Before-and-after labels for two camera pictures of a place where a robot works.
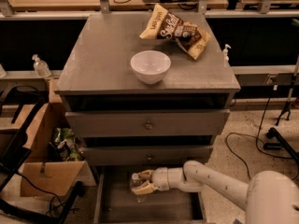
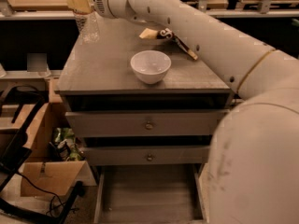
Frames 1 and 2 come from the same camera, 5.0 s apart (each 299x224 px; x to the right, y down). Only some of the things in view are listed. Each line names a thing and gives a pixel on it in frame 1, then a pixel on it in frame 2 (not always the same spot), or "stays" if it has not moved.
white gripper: x=161 y=178 → x=102 y=1
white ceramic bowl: x=150 y=66 stays
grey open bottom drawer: x=116 y=203 stays
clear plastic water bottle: x=135 y=182 → x=88 y=27
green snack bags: x=67 y=146 stays
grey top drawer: x=146 y=123 stays
